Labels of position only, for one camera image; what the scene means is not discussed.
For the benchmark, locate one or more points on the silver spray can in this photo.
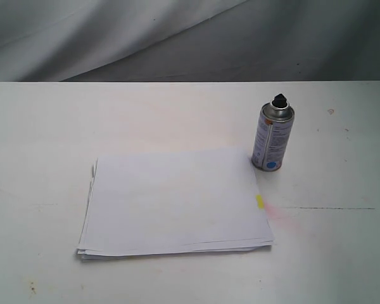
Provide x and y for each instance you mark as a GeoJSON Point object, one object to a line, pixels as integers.
{"type": "Point", "coordinates": [275, 122]}

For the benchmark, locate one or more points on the white paper stack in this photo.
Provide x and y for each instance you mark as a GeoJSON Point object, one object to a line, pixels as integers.
{"type": "Point", "coordinates": [173, 203]}

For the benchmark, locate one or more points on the grey fabric backdrop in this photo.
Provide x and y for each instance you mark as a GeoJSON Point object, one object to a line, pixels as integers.
{"type": "Point", "coordinates": [189, 41]}

